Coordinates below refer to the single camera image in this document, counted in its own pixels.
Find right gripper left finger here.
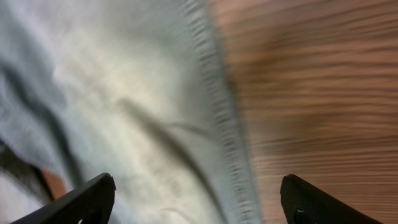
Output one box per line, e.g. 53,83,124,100
11,173,116,224

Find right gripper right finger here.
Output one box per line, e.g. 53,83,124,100
280,174,381,224

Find light blue denim shorts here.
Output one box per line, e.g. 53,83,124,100
1,0,262,223

